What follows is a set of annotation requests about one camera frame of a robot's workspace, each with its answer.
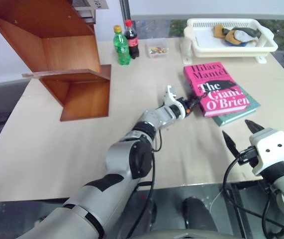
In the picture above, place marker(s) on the brown wooden bookshelf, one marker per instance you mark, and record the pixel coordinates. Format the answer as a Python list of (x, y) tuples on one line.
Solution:
[(67, 52)]

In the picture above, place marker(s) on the white plastic basket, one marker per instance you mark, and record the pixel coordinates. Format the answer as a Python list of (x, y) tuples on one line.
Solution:
[(206, 48)]

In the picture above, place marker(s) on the green soda bottle yellow cap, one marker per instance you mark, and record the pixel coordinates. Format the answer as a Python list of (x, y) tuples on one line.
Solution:
[(122, 48)]

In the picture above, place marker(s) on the grey robot torso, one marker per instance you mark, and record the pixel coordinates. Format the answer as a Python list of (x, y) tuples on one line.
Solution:
[(181, 235)]

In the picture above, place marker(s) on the clear box of colourful bits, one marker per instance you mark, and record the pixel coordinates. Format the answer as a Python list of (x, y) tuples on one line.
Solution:
[(157, 51)]

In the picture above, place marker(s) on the grey metal post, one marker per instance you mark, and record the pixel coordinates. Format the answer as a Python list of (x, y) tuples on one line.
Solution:
[(124, 11)]

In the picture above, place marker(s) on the dark green cloth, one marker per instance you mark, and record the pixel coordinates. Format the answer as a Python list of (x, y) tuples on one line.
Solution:
[(250, 32)]

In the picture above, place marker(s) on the pink hardcover book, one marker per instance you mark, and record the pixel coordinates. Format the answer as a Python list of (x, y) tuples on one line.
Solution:
[(214, 74)]

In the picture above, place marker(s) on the mustard yellow cloth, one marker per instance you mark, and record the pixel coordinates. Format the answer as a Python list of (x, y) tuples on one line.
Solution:
[(218, 31)]

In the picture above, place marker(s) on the white book with black letters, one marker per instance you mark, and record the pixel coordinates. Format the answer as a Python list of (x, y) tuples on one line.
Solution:
[(99, 3)]

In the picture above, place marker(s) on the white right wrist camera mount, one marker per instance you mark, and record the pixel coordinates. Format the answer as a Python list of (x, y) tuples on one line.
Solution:
[(271, 147)]

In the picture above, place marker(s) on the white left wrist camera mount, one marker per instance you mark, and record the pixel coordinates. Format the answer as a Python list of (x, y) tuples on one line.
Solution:
[(169, 98)]

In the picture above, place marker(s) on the grey book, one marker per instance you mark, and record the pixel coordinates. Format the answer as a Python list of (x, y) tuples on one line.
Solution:
[(88, 16)]

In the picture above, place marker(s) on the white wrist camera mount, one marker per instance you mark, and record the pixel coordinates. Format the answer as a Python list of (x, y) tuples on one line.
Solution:
[(271, 147), (169, 98)]

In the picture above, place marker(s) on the cola bottle red cap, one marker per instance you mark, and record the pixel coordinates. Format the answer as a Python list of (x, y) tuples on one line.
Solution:
[(133, 42)]

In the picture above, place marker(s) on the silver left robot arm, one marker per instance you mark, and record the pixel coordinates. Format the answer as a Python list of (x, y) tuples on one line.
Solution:
[(117, 159)]

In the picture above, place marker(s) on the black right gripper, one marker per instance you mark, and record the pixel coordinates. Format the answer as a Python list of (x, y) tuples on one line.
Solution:
[(247, 155)]

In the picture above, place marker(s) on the blue cloth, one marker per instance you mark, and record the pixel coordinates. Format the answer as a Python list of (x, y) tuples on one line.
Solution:
[(232, 43)]

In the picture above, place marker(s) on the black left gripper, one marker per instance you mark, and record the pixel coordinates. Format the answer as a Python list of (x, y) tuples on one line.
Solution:
[(189, 104)]

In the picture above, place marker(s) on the teal hardcover book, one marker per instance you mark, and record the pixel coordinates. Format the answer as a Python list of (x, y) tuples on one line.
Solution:
[(252, 104)]

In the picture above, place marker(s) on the white cloth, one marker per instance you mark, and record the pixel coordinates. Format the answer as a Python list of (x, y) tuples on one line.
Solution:
[(242, 37)]

